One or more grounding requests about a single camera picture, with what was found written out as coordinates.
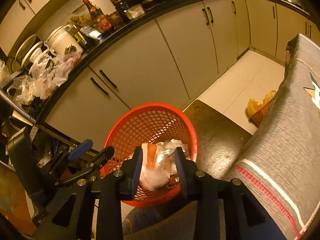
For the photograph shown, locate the white printed plastic bag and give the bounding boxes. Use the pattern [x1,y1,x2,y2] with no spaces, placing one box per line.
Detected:
[139,139,190,192]

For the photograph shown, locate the red mesh trash basket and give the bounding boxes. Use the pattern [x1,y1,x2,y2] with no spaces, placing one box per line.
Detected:
[100,103,198,207]

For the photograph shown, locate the grey patterned tablecloth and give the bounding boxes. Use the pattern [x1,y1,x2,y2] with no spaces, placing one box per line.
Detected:
[225,34,319,239]

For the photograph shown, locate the crumpled plastic bags on counter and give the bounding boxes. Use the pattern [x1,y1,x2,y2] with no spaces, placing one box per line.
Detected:
[1,51,81,106]

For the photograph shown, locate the white electric kettle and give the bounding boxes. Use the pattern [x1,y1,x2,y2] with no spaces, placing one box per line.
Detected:
[44,24,84,55]

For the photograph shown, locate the red label sauce bottle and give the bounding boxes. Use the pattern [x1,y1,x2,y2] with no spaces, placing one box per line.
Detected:
[82,0,113,33]

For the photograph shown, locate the dark soy sauce bottle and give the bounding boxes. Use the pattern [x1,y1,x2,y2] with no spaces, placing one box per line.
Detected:
[110,0,130,23]

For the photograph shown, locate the upper wall cabinet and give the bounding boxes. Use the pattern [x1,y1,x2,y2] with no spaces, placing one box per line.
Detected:
[1,0,70,56]

